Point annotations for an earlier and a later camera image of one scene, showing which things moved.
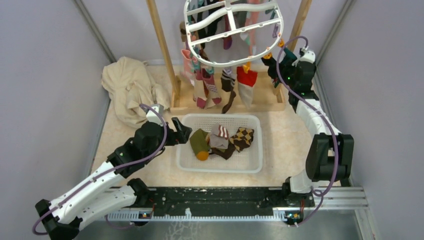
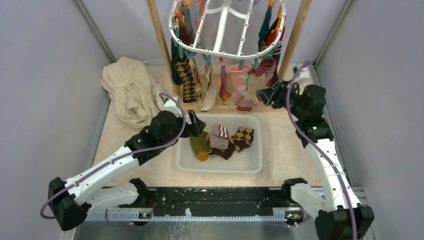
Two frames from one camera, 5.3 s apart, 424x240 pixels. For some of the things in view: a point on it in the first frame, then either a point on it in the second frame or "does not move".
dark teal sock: (288, 59) to (265, 28)
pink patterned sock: (188, 66) to (240, 81)
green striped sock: (200, 144) does not move
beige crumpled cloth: (129, 83) does not move
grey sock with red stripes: (219, 137) does not move
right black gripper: (283, 71) to (280, 92)
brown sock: (228, 152) does not move
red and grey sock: (246, 82) to (272, 33)
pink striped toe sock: (210, 97) to (256, 82)
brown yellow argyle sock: (242, 139) does not move
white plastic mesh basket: (249, 160) does not move
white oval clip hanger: (209, 20) to (225, 54)
